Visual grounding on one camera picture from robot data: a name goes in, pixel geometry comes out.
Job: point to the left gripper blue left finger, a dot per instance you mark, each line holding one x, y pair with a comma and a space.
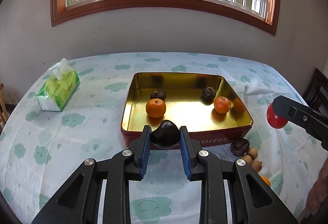
140, 149

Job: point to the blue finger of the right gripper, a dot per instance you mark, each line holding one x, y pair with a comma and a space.
313, 122

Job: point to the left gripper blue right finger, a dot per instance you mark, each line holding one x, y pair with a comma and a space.
189, 149

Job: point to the smooth dark small fruit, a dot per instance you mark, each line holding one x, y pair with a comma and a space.
166, 135

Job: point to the red tomato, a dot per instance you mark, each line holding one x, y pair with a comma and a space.
274, 120

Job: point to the small orange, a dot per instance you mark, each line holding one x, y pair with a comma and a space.
156, 108

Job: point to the small dark wrinkled fruit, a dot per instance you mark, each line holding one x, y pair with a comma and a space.
158, 95

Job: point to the large dark wrinkled fruit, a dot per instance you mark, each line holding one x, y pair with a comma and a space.
208, 93

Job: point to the brown longan back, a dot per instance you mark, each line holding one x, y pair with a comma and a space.
253, 153

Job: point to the brown longan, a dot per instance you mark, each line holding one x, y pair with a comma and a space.
257, 166
247, 158
253, 153

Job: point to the brown longan front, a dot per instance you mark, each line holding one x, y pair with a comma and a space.
257, 166

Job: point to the large orange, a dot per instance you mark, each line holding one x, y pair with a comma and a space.
267, 181

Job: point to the person's right hand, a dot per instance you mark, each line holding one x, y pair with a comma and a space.
317, 194

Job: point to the dark wooden chair right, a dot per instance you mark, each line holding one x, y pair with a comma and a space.
316, 93

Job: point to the red gold toffee tin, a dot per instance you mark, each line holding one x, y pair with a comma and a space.
185, 106

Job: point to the green tissue pack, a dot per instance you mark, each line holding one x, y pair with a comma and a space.
58, 88

